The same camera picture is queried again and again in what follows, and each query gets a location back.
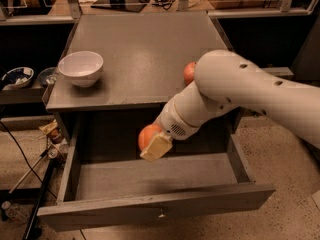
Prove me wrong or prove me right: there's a blue patterned bowl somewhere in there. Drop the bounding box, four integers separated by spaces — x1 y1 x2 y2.
0 67 34 90

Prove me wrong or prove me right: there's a plastic water bottle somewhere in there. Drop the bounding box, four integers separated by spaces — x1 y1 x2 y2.
1 201 29 224

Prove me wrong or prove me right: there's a white ceramic bowl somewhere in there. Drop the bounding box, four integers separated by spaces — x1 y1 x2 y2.
58 51 104 87

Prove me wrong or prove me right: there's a black monitor stand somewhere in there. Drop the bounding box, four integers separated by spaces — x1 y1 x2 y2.
91 0 147 13

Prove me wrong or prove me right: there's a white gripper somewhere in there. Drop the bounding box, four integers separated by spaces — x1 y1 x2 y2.
140 100 198 162

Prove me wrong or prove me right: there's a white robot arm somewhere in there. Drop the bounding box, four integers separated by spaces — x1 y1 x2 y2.
138 50 320 161

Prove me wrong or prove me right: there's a black tripod leg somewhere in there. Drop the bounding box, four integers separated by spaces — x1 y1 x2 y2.
22 160 55 240

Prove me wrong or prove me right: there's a small dark bowl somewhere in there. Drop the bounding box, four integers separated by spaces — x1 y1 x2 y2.
37 67 58 87

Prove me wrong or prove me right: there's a snack wrapper pile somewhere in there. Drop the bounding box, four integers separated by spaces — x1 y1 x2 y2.
39 120 69 162

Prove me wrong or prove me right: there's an orange fruit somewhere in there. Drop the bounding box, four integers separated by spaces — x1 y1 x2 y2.
138 124 161 150

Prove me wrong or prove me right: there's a grey wooden cabinet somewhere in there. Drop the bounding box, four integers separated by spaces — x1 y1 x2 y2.
47 12 232 160

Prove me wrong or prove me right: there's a red apple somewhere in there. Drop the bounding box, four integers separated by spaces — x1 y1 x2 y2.
183 62 196 85

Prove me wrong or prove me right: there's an open grey top drawer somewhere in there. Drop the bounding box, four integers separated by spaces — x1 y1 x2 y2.
38 118 275 231

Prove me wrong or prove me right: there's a grey side shelf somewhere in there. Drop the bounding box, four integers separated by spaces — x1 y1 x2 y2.
263 67 294 80

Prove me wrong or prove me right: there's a black floor cable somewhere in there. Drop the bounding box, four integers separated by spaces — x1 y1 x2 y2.
0 119 58 199

